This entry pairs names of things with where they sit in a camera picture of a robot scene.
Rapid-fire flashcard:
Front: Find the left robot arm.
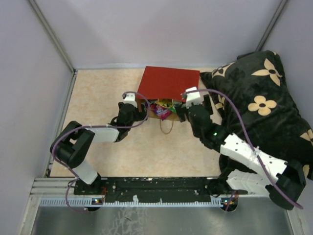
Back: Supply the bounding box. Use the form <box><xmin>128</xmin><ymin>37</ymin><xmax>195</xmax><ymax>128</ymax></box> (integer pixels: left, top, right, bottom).
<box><xmin>50</xmin><ymin>102</ymin><xmax>148</xmax><ymax>194</ymax></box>

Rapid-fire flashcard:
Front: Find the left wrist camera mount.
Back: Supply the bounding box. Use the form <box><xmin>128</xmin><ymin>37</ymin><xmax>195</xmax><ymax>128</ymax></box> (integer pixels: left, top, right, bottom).
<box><xmin>122</xmin><ymin>92</ymin><xmax>137</xmax><ymax>108</ymax></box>

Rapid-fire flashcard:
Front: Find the black floral blanket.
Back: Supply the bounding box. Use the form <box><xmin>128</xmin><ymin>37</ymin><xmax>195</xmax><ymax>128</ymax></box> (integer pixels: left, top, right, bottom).
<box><xmin>200</xmin><ymin>50</ymin><xmax>313</xmax><ymax>179</ymax></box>

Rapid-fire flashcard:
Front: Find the red paper bag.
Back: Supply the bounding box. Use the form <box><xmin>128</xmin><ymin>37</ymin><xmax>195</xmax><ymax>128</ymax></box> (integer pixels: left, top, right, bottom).
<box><xmin>136</xmin><ymin>66</ymin><xmax>201</xmax><ymax>121</ymax></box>

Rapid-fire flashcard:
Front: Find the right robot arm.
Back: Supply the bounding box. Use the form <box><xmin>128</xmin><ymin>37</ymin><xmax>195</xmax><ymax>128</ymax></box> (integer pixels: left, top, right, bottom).
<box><xmin>176</xmin><ymin>91</ymin><xmax>306</xmax><ymax>210</ymax></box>

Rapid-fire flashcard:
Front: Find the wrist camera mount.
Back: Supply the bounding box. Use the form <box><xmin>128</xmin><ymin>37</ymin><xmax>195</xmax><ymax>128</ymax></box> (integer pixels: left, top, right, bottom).
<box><xmin>122</xmin><ymin>92</ymin><xmax>137</xmax><ymax>108</ymax></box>
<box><xmin>181</xmin><ymin>87</ymin><xmax>202</xmax><ymax>109</ymax></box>

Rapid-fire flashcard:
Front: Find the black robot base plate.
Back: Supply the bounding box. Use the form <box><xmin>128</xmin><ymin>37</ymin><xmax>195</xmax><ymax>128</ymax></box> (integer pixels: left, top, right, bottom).
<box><xmin>74</xmin><ymin>177</ymin><xmax>233</xmax><ymax>203</ymax></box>

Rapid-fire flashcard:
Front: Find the green Fox's spring tea packet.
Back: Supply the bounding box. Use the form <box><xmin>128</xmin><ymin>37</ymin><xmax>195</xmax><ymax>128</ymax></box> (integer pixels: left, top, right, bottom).
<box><xmin>168</xmin><ymin>100</ymin><xmax>182</xmax><ymax>114</ymax></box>

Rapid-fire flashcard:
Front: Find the twisted paper bag handle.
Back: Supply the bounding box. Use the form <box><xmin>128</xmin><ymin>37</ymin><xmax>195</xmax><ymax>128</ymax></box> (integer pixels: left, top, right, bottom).
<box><xmin>159</xmin><ymin>120</ymin><xmax>174</xmax><ymax>135</ymax></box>

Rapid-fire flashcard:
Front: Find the aluminium frame rail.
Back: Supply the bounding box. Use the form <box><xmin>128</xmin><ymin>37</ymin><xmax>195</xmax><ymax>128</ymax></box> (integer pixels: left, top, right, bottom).
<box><xmin>29</xmin><ymin>177</ymin><xmax>296</xmax><ymax>209</ymax></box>

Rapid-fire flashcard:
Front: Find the purple snack packet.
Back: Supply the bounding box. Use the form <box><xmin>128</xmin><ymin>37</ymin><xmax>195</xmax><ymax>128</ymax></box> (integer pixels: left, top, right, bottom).
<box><xmin>149</xmin><ymin>103</ymin><xmax>172</xmax><ymax>120</ymax></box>

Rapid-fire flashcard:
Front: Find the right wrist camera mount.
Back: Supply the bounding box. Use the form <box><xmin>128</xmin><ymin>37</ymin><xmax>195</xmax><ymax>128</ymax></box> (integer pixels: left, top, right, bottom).
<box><xmin>181</xmin><ymin>87</ymin><xmax>202</xmax><ymax>109</ymax></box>

